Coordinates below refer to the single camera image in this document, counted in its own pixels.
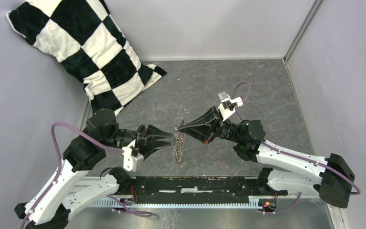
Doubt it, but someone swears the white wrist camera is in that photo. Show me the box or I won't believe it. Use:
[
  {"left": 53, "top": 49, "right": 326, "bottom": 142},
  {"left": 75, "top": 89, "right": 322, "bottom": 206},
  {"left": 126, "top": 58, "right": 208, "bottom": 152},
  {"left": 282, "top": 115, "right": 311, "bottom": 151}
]
[
  {"left": 217, "top": 91, "right": 244, "bottom": 121},
  {"left": 122, "top": 140, "right": 144, "bottom": 172}
]

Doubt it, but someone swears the large ring of keyrings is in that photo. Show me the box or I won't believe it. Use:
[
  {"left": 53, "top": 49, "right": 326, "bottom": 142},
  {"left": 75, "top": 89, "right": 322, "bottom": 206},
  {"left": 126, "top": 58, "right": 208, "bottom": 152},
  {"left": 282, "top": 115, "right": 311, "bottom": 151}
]
[{"left": 172, "top": 119, "right": 187, "bottom": 165}]

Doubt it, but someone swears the aluminium rail frame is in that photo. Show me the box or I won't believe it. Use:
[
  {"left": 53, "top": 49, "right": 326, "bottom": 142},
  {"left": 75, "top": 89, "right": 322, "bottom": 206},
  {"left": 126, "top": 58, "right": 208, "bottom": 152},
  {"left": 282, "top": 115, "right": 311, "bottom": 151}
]
[{"left": 52, "top": 176, "right": 339, "bottom": 199}]

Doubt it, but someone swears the black white checkered pillow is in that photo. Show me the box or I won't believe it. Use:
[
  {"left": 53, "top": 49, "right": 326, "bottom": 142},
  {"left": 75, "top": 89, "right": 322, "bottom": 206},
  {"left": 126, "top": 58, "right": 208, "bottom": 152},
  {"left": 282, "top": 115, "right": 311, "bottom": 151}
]
[{"left": 6, "top": 0, "right": 167, "bottom": 114}]

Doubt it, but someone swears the white toothed cable duct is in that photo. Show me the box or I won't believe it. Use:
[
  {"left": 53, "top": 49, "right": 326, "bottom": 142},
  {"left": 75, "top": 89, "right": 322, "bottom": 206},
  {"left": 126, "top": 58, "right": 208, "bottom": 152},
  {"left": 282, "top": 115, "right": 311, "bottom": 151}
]
[{"left": 91, "top": 197, "right": 262, "bottom": 209}]

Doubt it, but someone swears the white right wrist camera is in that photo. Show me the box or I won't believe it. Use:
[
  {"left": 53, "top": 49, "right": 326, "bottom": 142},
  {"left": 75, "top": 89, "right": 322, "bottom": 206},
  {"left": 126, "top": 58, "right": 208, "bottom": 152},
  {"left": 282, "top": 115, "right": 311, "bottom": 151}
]
[{"left": 217, "top": 91, "right": 244, "bottom": 121}]

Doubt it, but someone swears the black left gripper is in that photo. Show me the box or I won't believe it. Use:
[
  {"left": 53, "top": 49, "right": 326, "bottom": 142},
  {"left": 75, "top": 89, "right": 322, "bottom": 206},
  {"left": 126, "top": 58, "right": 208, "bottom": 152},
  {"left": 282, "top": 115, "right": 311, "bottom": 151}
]
[{"left": 102, "top": 124, "right": 174, "bottom": 161}]

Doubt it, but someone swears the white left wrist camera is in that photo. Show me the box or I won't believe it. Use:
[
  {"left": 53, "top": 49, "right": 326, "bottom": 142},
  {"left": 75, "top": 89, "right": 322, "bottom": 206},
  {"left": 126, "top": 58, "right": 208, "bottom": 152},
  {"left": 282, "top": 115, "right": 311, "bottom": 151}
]
[{"left": 122, "top": 140, "right": 144, "bottom": 172}]

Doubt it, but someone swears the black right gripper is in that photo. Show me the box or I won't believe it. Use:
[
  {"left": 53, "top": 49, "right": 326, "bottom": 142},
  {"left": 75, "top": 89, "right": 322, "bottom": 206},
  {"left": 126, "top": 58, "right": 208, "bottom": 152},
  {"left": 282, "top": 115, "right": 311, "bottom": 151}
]
[{"left": 178, "top": 106, "right": 242, "bottom": 145}]

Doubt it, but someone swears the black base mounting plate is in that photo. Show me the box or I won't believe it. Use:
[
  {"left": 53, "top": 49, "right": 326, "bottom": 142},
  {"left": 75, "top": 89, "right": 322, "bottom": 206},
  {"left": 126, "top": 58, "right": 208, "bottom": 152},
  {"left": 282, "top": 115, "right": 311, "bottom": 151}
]
[{"left": 113, "top": 176, "right": 288, "bottom": 204}]

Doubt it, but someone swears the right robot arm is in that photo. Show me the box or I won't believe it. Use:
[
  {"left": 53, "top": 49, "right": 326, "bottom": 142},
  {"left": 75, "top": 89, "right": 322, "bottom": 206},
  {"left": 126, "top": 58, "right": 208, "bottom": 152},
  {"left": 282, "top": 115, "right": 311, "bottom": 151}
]
[{"left": 178, "top": 107, "right": 361, "bottom": 208}]

